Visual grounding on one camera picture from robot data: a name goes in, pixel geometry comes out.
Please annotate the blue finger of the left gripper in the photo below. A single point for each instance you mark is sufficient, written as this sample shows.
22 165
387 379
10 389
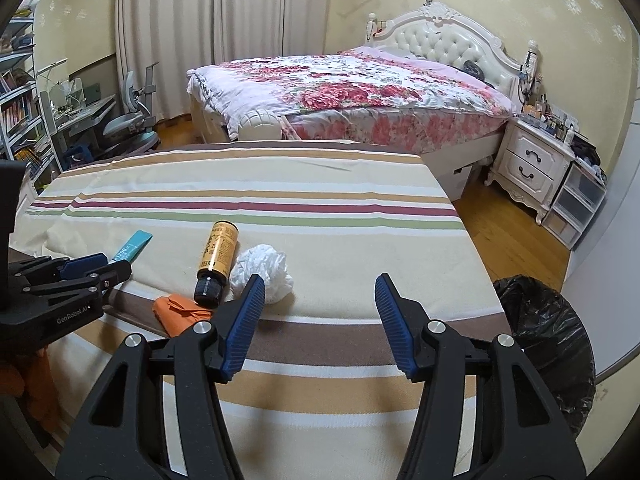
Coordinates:
80 267

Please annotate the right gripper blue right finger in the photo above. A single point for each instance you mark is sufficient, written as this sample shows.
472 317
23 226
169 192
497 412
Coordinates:
401 322

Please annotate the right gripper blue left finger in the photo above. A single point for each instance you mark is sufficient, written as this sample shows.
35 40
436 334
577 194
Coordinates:
243 319

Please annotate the white teal long box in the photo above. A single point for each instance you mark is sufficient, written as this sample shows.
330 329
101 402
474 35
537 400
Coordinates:
132 248

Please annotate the orange paper wrapper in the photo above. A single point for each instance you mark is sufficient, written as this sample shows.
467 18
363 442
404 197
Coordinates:
177 313

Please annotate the white plastic bag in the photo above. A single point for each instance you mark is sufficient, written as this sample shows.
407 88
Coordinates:
267 262

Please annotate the orange label dark bottle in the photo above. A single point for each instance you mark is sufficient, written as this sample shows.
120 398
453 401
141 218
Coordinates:
215 265

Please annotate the black-bagged trash bin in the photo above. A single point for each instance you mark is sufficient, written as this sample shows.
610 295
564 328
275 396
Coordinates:
554 339

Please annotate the striped bed sheet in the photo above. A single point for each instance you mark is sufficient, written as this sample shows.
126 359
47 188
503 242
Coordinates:
319 395

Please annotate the bookshelf with books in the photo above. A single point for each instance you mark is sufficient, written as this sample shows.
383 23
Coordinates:
24 134

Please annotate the grey study desk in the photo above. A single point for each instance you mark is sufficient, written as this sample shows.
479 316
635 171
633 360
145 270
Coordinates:
76 109

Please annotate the grey office chair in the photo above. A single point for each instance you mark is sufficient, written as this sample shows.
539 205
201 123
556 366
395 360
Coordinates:
133 133

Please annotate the white under-bed storage box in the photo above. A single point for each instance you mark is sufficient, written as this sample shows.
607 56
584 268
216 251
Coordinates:
453 183

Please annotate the white two-drawer nightstand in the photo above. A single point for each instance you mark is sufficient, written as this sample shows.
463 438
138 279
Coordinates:
530 166

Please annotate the clear plastic drawer unit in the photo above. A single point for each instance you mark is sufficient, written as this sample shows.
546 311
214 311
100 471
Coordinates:
575 205

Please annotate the floral pink quilt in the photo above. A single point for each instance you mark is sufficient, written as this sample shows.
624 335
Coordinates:
364 95

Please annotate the beige curtains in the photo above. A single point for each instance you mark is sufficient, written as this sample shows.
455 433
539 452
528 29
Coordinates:
174 36

